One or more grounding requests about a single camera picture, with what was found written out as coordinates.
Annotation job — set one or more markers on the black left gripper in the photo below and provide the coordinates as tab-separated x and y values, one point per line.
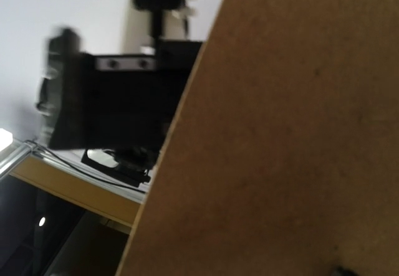
116	101

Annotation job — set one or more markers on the brown backing board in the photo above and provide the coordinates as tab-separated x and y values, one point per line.
283	155

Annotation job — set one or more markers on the dark shelf with yellow edge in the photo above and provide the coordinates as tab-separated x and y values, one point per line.
77	191

